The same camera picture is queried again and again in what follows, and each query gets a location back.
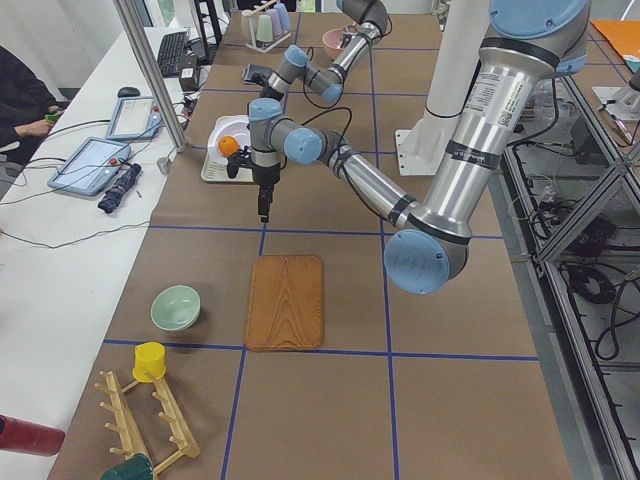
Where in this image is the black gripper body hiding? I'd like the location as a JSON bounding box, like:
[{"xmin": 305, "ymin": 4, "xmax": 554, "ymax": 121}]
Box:
[
  {"xmin": 259, "ymin": 84, "xmax": 283, "ymax": 101},
  {"xmin": 251, "ymin": 163, "xmax": 281, "ymax": 200}
]

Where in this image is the white round plate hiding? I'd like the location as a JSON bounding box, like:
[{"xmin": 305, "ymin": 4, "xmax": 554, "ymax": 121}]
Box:
[{"xmin": 207, "ymin": 114, "xmax": 250, "ymax": 166}]

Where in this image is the orange fruit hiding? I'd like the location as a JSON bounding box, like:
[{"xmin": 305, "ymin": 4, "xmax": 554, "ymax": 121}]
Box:
[{"xmin": 217, "ymin": 135, "xmax": 240, "ymax": 158}]

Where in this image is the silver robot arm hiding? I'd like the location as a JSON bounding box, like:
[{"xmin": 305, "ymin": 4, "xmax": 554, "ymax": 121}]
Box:
[
  {"xmin": 248, "ymin": 1, "xmax": 590, "ymax": 294},
  {"xmin": 260, "ymin": 0, "xmax": 389, "ymax": 105}
]

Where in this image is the cream bear tray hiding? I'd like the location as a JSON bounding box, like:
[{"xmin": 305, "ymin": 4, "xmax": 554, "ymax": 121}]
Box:
[{"xmin": 200, "ymin": 115, "xmax": 257, "ymax": 184}]

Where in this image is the wooden brown tray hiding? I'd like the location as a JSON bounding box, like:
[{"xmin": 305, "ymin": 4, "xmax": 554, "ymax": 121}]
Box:
[{"xmin": 244, "ymin": 255, "xmax": 324, "ymax": 352}]

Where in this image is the grey folded cloth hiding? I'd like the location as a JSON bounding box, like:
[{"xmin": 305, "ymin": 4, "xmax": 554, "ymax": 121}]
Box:
[{"xmin": 242, "ymin": 63, "xmax": 272, "ymax": 84}]

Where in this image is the green pastel cup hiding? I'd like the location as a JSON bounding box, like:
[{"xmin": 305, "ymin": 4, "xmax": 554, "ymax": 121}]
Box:
[{"xmin": 256, "ymin": 13, "xmax": 274, "ymax": 44}]

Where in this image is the purple pastel cup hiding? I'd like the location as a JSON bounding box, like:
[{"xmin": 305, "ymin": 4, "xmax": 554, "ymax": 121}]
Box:
[{"xmin": 265, "ymin": 8, "xmax": 283, "ymax": 37}]

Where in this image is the blue pastel cup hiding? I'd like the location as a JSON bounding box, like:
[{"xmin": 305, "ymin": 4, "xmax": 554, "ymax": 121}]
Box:
[{"xmin": 274, "ymin": 3, "xmax": 291, "ymax": 31}]

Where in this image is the pink bowl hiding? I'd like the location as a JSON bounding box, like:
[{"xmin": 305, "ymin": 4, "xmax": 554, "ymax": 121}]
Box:
[{"xmin": 322, "ymin": 26, "xmax": 358, "ymax": 60}]

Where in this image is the black keyboard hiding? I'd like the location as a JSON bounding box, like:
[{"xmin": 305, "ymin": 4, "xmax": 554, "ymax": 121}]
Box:
[{"xmin": 156, "ymin": 30, "xmax": 188, "ymax": 78}]

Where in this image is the far teach pendant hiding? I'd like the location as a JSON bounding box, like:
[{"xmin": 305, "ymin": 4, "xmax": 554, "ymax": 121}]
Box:
[{"xmin": 105, "ymin": 96, "xmax": 162, "ymax": 141}]

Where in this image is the teach pendant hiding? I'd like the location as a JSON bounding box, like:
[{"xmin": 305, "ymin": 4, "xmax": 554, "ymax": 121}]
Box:
[
  {"xmin": 105, "ymin": 96, "xmax": 162, "ymax": 141},
  {"xmin": 47, "ymin": 137, "xmax": 131, "ymax": 197}
]

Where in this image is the black computer mouse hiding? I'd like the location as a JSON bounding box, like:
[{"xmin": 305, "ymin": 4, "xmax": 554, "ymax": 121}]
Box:
[{"xmin": 117, "ymin": 86, "xmax": 141, "ymax": 98}]

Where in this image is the green ceramic bowl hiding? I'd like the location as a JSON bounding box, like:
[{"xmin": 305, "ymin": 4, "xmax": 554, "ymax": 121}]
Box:
[{"xmin": 150, "ymin": 285, "xmax": 201, "ymax": 332}]

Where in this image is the folded navy umbrella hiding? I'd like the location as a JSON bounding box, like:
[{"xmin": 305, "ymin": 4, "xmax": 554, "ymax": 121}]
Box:
[{"xmin": 98, "ymin": 163, "xmax": 142, "ymax": 214}]

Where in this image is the near teach pendant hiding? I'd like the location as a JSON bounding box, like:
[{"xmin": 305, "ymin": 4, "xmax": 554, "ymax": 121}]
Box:
[{"xmin": 47, "ymin": 137, "xmax": 131, "ymax": 197}]

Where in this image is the yellow cup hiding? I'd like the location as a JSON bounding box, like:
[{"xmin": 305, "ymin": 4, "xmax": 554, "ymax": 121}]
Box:
[{"xmin": 132, "ymin": 342, "xmax": 167, "ymax": 383}]

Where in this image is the seated person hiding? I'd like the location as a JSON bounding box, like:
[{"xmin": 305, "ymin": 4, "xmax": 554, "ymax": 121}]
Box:
[{"xmin": 1, "ymin": 47, "xmax": 69, "ymax": 165}]

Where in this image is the wooden cup rack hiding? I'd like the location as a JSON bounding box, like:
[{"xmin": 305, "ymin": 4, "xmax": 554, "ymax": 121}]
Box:
[{"xmin": 94, "ymin": 370, "xmax": 202, "ymax": 479}]

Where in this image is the dark green cup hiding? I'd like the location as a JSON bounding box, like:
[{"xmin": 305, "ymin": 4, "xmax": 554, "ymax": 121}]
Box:
[{"xmin": 100, "ymin": 453, "xmax": 154, "ymax": 480}]

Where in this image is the red water bottle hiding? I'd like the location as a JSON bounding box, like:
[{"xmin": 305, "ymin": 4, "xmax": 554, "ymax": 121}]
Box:
[{"xmin": 1, "ymin": 415, "xmax": 65, "ymax": 457}]

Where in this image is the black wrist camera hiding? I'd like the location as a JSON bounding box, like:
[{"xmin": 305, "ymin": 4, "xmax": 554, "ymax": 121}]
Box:
[
  {"xmin": 226, "ymin": 146, "xmax": 252, "ymax": 179},
  {"xmin": 246, "ymin": 72, "xmax": 270, "ymax": 87}
]

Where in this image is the white wire cup rack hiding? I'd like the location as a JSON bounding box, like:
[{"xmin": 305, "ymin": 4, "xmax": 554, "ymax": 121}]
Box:
[{"xmin": 241, "ymin": 0, "xmax": 292, "ymax": 53}]

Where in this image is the aluminium frame post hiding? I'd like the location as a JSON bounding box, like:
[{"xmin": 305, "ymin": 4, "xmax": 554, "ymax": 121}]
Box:
[{"xmin": 113, "ymin": 0, "xmax": 187, "ymax": 153}]

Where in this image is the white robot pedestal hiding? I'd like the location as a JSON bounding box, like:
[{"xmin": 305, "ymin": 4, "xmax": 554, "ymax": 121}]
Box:
[{"xmin": 395, "ymin": 0, "xmax": 489, "ymax": 176}]

